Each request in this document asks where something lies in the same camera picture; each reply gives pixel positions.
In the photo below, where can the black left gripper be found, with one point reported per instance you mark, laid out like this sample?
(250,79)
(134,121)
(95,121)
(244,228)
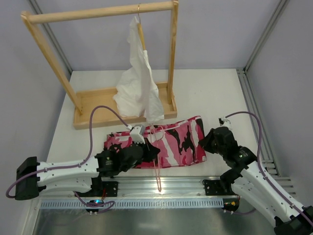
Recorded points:
(145,152)

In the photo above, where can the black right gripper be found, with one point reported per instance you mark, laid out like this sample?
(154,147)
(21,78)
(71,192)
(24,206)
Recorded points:
(212,141)

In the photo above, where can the pink wire hanger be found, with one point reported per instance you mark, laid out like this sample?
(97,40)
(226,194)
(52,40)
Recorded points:
(157,169)

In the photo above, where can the pink camouflage trousers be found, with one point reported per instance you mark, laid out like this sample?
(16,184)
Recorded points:
(180,145)

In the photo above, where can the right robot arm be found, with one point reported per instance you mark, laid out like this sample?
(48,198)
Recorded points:
(248,179)

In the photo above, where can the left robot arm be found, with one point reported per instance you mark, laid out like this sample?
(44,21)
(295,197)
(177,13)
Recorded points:
(110,162)

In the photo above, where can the wooden hanger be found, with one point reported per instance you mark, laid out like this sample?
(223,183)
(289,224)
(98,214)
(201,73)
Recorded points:
(140,30)

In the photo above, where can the white t-shirt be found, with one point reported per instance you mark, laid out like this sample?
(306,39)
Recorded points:
(137,93)

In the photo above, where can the wooden clothes rack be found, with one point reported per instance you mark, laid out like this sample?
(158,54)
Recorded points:
(86,101)

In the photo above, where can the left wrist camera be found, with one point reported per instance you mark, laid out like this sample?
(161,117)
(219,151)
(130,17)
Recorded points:
(137,133)

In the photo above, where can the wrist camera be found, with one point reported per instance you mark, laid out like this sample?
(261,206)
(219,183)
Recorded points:
(137,133)
(224,122)

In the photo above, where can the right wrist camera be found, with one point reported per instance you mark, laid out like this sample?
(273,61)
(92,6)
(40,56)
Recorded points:
(224,122)

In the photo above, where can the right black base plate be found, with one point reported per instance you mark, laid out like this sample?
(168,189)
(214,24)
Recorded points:
(213,187)

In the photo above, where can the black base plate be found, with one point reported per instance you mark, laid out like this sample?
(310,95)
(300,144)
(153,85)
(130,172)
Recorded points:
(110,188)
(213,187)

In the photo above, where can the aluminium mounting rail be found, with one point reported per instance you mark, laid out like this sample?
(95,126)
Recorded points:
(130,187)

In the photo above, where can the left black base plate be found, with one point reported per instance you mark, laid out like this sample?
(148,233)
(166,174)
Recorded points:
(110,188)

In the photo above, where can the slotted cable duct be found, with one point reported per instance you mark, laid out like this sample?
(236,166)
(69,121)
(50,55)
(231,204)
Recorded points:
(180,203)

